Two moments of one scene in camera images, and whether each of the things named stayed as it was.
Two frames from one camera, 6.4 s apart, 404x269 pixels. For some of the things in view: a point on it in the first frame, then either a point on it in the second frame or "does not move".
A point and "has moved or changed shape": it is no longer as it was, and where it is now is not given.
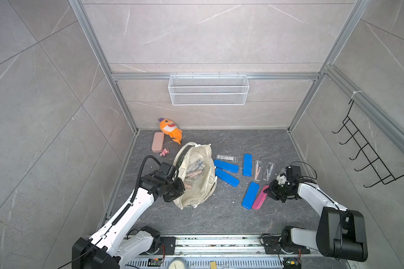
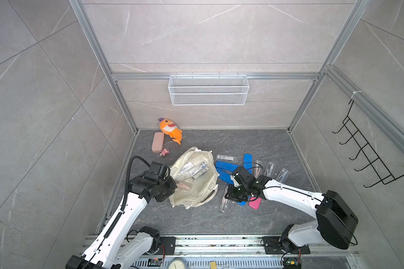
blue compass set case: (247, 165) does not move
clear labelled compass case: (226, 158) does not move
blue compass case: (228, 177) does not move
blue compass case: (226, 166) does not move
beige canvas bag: (197, 168) has moved or changed shape
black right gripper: (272, 191) → (231, 195)
